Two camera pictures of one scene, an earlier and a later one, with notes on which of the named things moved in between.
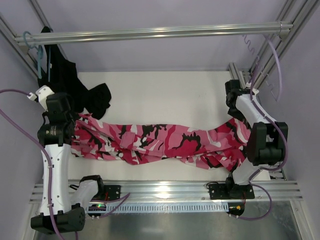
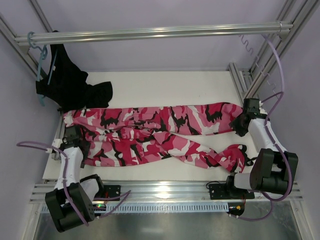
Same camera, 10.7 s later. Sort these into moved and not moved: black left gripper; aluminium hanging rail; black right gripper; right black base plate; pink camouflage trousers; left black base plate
Moved: black right gripper; black left gripper; pink camouflage trousers
Not moved: left black base plate; aluminium hanging rail; right black base plate
